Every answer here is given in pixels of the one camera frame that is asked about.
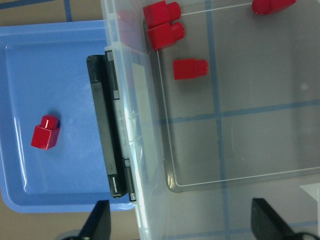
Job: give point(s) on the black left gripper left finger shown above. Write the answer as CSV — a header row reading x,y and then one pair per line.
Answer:
x,y
98,224

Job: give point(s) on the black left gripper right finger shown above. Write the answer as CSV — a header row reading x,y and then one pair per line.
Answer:
x,y
267,224

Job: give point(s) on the red block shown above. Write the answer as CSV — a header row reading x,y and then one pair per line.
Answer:
x,y
160,13
165,35
190,68
45,135
267,7

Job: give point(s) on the clear plastic storage box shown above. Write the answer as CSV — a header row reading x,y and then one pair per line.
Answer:
x,y
201,149

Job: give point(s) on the blue plastic tray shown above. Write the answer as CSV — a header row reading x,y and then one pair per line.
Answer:
x,y
43,71

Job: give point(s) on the red block under lid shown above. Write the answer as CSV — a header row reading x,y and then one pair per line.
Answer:
x,y
267,7

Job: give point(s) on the black box latch handle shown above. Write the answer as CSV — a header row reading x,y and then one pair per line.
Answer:
x,y
105,92

